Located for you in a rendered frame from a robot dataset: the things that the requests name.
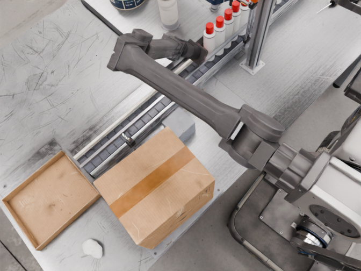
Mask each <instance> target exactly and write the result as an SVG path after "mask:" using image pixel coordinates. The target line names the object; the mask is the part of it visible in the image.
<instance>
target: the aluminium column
mask: <svg viewBox="0 0 361 271"><path fill-rule="evenodd" d="M275 2H276V0H258V4H257V9H256V14H255V20H254V25H253V28H252V34H251V39H250V44H249V49H248V55H247V60H246V65H247V66H248V67H249V68H251V69H252V70H253V69H254V68H255V67H256V66H258V65H259V62H260V59H261V55H262V51H263V47H264V43H265V39H266V35H267V32H268V28H269V25H270V20H271V17H272V13H273V9H274V6H275Z"/></svg>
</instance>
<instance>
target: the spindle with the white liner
mask: <svg viewBox="0 0 361 271"><path fill-rule="evenodd" d="M158 6H159V11H160V16H161V25H162V27H163V28H164V29H165V30H168V31H172V30H175V29H176V28H177V27H178V26H179V16H178V8H177V0H158Z"/></svg>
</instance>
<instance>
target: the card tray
mask: <svg viewBox="0 0 361 271"><path fill-rule="evenodd" d="M100 197H101V194H100V193H99V192H98V191H97V190H96V188H95V187H94V186H93V185H92V184H91V183H90V181H89V180H88V179H87V178H86V177H85V176H84V175H83V173H82V172H81V171H80V170H79V169H78V168H77V166H76V165H75V164H74V163H73V162H72V161H71V159H70V158H69V157H68V156H67V155H66V153H65V152H64V151H62V150H60V151H59V152H58V153H57V154H56V155H54V156H53V157H52V158H51V159H50V160H48V161H47V162H46V163H45V164H44V165H42V166H41V167H40V168H39V169H38V170H36V171H35V172H34V173H33V174H32V175H30V176H29V177H28V178H27V179H26V180H24V181H23V182H22V183H21V184H20V185H18V186H17V187H16V188H14V189H13V190H12V191H11V192H10V193H8V194H7V195H6V196H5V197H4V198H2V199H1V201H2V203H3V204H4V206H5V207H6V209H7V210H8V212H9V213H10V215H11V216H12V218H13V219H14V220H15V222H16V223H17V225H18V226H19V228H20V229H21V230H22V232H23V234H24V235H25V236H26V238H27V239H28V241H29V242H30V243H31V245H32V246H33V248H34V249H35V250H36V251H40V250H42V249H43V248H44V247H45V246H46V245H48V244H49V243H50V242H51V241H52V240H53V239H54V238H55V237H56V236H58V235H59V234H60V233H61V232H62V231H63V230H64V229H65V228H66V227H67V226H69V225H70V224H71V223H72V222H73V221H74V220H75V219H76V218H77V217H79V216H80V215H81V214H82V213H83V212H84V211H85V210H86V209H87V208H88V207H90V206H91V205H92V204H93V203H94V202H95V201H96V200H97V199H99V198H100Z"/></svg>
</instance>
